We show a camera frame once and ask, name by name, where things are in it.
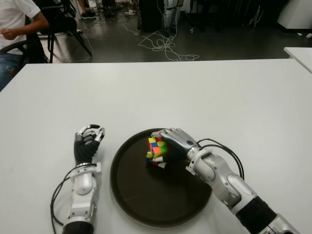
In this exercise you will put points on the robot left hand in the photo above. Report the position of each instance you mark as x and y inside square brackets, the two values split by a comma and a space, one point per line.
[85, 148]

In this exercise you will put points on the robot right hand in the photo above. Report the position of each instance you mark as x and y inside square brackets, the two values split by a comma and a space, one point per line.
[179, 140]

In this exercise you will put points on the multicoloured Rubik's cube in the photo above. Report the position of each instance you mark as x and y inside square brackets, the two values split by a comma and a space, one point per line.
[157, 148]

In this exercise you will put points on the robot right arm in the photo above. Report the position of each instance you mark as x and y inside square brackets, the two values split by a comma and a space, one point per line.
[219, 170]

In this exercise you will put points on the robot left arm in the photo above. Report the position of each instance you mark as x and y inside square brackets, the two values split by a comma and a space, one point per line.
[83, 181]

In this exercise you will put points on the dark brown round plate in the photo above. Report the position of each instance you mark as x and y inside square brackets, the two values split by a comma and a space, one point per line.
[146, 195]

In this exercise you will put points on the black office chair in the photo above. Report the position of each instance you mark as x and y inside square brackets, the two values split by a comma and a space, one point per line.
[34, 48]

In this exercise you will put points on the black cabinet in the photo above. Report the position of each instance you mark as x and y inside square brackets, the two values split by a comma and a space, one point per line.
[151, 17]

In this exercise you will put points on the black folding chair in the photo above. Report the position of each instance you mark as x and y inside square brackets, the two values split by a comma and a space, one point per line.
[61, 23]

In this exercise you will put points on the black sneaker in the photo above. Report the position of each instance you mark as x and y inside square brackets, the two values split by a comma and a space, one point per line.
[88, 15]

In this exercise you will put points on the white power strip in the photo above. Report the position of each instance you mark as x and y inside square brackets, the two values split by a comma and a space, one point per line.
[130, 12]

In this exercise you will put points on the white side table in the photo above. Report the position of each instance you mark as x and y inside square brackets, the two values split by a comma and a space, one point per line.
[302, 54]

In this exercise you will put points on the person in white shirt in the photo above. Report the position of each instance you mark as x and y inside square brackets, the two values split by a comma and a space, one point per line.
[14, 14]

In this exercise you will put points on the white cabinet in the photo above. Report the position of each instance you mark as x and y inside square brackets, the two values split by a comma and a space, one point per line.
[299, 12]

